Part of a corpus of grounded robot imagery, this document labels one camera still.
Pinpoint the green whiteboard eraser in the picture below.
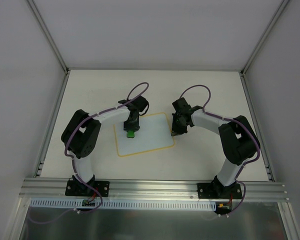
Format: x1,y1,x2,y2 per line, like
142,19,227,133
126,130,135,139

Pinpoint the yellow-framed small whiteboard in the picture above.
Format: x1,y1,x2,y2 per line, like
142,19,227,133
113,112,175,157

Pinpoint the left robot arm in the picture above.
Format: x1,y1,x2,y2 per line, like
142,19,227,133
61,96,149,197

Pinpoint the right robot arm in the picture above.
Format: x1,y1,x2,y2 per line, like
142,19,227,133
171,97,260,199

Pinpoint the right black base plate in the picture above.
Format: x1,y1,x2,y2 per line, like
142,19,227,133
197,182,243,200

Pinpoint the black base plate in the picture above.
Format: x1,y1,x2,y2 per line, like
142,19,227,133
197,182,243,200
64,177,110,197

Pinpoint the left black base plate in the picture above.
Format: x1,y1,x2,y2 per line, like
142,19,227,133
64,177,110,197

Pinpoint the right aluminium frame post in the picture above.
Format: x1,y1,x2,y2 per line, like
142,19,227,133
239,0,292,182

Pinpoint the aluminium frame post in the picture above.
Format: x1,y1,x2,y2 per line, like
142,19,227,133
25,0,70,178
239,0,292,182

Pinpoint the white slotted cable duct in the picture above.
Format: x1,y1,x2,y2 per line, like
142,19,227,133
29,198,217,212

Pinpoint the aluminium mounting rail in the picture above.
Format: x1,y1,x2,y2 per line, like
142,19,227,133
18,177,290,202

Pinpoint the left aluminium frame post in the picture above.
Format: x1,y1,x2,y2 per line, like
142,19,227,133
25,0,70,178

